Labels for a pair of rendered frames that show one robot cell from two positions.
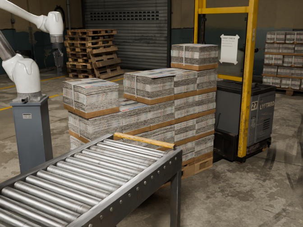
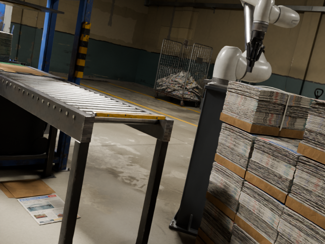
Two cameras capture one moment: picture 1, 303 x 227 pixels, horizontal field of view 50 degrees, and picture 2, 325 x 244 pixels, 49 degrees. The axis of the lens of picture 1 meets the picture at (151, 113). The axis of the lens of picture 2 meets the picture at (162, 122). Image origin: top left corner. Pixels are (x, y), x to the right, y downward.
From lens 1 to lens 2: 293 cm
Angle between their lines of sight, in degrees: 101
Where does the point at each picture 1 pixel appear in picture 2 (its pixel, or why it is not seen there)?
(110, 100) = (247, 110)
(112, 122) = (239, 143)
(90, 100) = (229, 99)
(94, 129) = (221, 138)
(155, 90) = (317, 129)
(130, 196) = (33, 98)
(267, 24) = not seen: outside the picture
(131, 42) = not seen: outside the picture
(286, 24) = not seen: outside the picture
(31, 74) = (218, 58)
